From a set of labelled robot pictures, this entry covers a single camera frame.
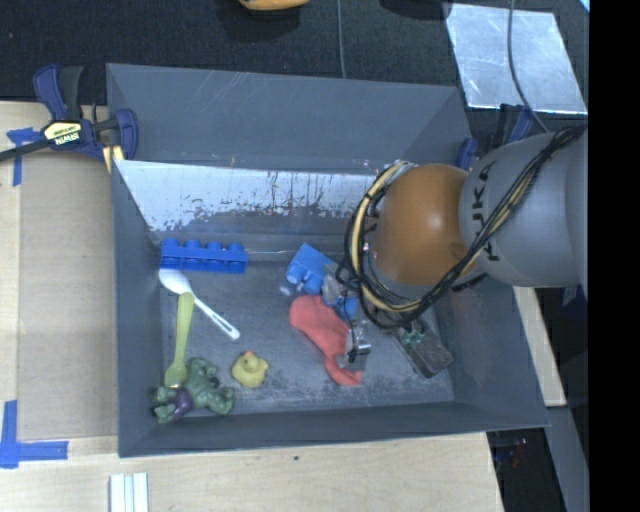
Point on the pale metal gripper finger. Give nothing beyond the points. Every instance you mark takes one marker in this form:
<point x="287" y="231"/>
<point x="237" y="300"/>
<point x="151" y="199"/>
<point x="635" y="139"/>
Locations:
<point x="359" y="350"/>
<point x="334" y="290"/>

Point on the short blue toy brick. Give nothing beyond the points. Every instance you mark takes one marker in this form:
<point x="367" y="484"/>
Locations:
<point x="307" y="265"/>

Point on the red cloth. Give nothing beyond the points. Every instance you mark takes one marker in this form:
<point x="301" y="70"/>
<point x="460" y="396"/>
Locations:
<point x="317" y="325"/>

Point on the yellow rubber duck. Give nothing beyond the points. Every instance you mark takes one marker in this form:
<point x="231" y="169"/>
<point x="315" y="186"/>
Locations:
<point x="248" y="371"/>

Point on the long blue toy brick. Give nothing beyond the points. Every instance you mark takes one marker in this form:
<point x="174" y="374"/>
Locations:
<point x="202" y="257"/>

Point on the green plastic spoon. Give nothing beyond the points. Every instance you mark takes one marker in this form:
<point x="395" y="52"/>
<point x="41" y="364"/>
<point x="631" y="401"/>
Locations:
<point x="184" y="325"/>

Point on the white plastic spoon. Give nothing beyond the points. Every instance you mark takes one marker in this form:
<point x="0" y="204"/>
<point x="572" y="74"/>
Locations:
<point x="175" y="281"/>

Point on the green toy figure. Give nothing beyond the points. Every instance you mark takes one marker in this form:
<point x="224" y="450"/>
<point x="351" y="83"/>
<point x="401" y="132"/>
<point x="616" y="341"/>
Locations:
<point x="202" y="387"/>

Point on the grey metal bin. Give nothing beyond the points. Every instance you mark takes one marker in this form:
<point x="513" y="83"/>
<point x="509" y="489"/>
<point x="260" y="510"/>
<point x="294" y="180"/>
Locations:
<point x="280" y="120"/>

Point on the pale wood flat board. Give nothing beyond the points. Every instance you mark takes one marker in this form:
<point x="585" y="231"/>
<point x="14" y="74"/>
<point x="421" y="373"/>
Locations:
<point x="65" y="300"/>

